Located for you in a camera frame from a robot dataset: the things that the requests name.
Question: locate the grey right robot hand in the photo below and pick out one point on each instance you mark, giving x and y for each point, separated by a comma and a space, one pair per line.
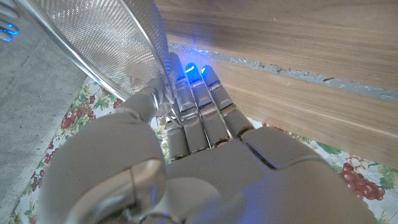
7, 26

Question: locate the floral fruit print backdrop cloth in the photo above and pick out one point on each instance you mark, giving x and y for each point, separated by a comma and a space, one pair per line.
360, 183

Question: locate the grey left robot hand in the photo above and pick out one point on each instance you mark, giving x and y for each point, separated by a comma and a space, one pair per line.
217, 174

